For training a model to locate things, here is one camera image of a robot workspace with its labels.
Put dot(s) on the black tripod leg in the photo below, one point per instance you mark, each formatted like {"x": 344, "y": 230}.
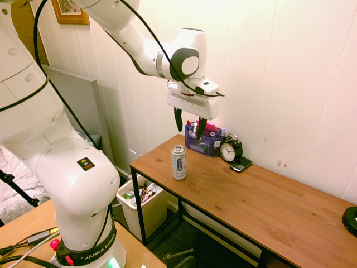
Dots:
{"x": 18, "y": 188}

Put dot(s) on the white tall drink can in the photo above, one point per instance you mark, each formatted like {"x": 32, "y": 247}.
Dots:
{"x": 178, "y": 162}

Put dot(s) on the purple mesh desk organizer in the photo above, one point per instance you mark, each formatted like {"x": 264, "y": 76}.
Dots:
{"x": 205, "y": 141}

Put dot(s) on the black smartphone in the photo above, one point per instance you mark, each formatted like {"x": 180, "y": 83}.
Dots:
{"x": 241, "y": 164}

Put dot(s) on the green can in bin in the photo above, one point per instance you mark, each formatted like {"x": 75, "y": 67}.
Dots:
{"x": 129, "y": 195}

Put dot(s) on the white patterned bed cover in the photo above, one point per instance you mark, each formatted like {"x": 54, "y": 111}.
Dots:
{"x": 16, "y": 187}

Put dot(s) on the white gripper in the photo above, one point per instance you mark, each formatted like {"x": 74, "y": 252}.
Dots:
{"x": 192, "y": 104}

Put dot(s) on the white plastic trash bin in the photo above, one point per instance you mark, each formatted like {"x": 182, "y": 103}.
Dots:
{"x": 145, "y": 208}

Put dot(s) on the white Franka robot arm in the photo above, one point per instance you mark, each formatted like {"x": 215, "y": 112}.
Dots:
{"x": 69, "y": 134}

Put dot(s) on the wooden window blind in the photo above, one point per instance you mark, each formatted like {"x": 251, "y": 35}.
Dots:
{"x": 28, "y": 30}

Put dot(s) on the wooden framed picture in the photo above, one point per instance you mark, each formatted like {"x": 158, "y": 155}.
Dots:
{"x": 70, "y": 11}

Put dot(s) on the wooden table with black frame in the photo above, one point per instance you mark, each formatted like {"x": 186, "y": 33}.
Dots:
{"x": 251, "y": 195}

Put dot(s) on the red emergency stop button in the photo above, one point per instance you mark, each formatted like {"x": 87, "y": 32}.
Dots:
{"x": 54, "y": 244}

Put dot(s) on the pink sticky note pad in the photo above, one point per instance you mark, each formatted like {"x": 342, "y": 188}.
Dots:
{"x": 208, "y": 126}

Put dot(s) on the black round lamp base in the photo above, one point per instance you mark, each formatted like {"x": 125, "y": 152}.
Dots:
{"x": 350, "y": 219}

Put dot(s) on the snack wrappers in bin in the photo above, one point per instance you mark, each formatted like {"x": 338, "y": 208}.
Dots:
{"x": 147, "y": 192}

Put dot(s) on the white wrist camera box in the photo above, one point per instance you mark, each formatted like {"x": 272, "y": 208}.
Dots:
{"x": 207, "y": 86}

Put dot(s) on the black twin-bell alarm clock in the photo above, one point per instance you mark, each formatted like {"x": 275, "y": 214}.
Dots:
{"x": 231, "y": 150}

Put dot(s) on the grey headboard panel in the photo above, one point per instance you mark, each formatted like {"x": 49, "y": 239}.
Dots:
{"x": 81, "y": 103}

